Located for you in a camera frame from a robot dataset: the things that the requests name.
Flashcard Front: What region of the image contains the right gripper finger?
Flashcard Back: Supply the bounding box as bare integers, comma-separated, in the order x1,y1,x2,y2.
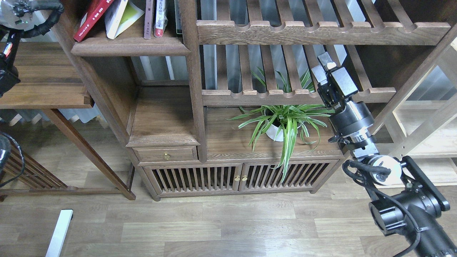
318,52,337,70

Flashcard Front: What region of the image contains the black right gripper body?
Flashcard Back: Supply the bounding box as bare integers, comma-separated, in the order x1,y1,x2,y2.
311,66,374,137

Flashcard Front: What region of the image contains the yellow green cover book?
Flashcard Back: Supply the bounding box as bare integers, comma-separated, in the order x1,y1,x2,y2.
104,0,144,39

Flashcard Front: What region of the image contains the red cover book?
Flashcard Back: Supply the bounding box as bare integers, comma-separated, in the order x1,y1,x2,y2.
74,0,113,42

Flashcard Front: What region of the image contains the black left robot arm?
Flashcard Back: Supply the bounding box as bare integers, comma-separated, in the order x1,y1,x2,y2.
0,0,64,96

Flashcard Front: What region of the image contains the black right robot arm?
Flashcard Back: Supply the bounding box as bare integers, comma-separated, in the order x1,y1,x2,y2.
312,52,456,257

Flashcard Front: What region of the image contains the light wooden shelf unit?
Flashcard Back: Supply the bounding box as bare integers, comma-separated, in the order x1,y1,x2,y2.
378,36,457,186

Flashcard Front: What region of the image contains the green spider plant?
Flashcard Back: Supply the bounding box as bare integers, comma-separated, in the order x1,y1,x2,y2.
226,66,336,182

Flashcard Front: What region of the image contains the white plant pot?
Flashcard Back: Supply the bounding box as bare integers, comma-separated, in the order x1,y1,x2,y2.
266,121,284,142

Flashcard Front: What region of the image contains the dark wooden bookshelf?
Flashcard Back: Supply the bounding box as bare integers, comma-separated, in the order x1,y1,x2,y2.
54,0,456,200

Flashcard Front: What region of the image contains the dark upright book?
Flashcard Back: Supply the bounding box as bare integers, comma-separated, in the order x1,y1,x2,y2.
174,0,182,35

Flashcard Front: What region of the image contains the red white upright book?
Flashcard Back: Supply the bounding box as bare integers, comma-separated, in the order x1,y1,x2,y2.
154,0,168,38

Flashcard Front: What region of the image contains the maroon upright book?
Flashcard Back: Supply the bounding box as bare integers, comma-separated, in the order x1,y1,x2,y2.
144,0,155,40

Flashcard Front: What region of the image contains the dark wooden side table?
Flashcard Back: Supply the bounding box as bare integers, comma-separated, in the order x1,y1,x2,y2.
0,42,136,200

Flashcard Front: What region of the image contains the white metal leg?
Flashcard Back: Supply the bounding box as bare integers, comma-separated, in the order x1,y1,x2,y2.
45,209,73,257

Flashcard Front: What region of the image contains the dark slatted wooden rack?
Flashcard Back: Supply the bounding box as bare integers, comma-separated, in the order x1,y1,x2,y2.
0,146,73,201

